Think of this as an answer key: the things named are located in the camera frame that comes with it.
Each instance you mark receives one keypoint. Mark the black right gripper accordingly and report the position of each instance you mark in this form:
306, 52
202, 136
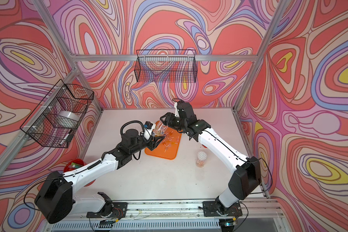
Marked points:
168, 115

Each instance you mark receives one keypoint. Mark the black wire basket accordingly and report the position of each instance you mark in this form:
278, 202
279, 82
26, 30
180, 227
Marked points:
166, 66
42, 127

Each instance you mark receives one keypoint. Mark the red pen cup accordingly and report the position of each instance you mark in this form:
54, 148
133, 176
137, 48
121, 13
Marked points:
73, 165

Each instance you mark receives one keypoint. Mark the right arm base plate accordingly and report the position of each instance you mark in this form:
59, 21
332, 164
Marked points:
216, 209

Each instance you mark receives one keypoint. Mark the lollipop candies on tray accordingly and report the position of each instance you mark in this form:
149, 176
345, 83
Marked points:
170, 143

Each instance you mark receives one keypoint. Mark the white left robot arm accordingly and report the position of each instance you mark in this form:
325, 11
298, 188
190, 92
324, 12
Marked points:
57, 197

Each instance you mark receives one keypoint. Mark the white bowl in basket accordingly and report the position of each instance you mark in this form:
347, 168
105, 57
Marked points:
67, 119

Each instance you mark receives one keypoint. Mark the black wire basket back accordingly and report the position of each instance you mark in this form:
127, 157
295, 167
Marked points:
166, 66

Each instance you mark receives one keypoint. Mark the aluminium frame corner post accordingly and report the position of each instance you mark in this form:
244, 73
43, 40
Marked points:
272, 27

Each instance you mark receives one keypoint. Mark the black wire basket left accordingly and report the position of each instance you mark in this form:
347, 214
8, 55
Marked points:
42, 127

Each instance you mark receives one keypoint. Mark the orange tray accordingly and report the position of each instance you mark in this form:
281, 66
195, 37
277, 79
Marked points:
156, 153

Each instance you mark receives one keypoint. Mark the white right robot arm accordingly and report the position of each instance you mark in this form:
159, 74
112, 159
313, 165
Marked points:
246, 172

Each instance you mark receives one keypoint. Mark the white lid candy jar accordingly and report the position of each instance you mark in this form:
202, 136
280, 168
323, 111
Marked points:
160, 130

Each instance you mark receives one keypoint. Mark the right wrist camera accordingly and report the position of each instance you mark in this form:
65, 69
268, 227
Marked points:
176, 109

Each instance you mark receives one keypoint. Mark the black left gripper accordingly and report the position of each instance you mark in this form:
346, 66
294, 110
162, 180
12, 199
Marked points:
152, 144

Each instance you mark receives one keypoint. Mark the patterned lid candy jar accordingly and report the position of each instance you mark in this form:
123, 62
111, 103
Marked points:
201, 159

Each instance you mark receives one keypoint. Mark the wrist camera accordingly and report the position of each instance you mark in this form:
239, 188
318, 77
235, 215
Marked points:
176, 109
149, 127

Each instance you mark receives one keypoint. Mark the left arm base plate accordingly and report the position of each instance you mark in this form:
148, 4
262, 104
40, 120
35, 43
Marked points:
116, 210

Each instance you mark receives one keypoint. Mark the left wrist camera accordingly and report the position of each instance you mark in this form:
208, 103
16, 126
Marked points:
149, 127

